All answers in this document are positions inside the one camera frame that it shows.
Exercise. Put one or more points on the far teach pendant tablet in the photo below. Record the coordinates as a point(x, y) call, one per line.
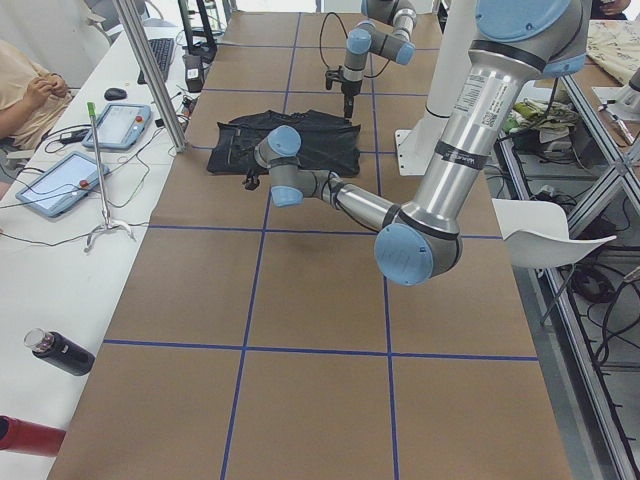
point(120, 125)

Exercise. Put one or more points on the white plastic sheet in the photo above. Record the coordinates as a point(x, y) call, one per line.
point(537, 235)

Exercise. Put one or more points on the near teach pendant tablet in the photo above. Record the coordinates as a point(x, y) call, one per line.
point(60, 187)

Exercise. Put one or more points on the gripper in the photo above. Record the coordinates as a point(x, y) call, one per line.
point(251, 180)
point(350, 87)

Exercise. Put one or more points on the black box device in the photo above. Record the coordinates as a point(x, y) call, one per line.
point(194, 73)

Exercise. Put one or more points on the black keyboard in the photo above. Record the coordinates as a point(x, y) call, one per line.
point(163, 51)

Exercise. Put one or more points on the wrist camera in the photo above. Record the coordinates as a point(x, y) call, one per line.
point(251, 182)
point(332, 76)

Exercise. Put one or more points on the green-tipped metal stand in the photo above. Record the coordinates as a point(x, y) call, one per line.
point(108, 224)

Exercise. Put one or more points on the red bottle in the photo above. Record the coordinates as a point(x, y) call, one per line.
point(24, 437)

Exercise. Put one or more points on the black graphic t-shirt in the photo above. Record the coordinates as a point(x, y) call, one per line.
point(318, 140)

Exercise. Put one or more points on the black computer mouse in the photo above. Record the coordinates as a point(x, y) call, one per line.
point(113, 94)

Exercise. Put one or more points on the black monitor stand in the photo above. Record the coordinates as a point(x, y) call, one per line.
point(199, 40)

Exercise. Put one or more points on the seated person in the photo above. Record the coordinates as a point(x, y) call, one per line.
point(32, 98)

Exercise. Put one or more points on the teach pendant tablet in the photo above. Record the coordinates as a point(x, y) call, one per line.
point(60, 187)
point(120, 125)

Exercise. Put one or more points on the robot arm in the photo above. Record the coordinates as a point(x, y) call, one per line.
point(386, 32)
point(494, 49)

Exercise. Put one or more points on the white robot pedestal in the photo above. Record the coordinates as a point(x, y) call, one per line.
point(435, 100)

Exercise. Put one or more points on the aluminium frame post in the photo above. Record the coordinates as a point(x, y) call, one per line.
point(132, 24)

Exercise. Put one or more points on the black water bottle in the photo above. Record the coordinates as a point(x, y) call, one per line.
point(59, 351)

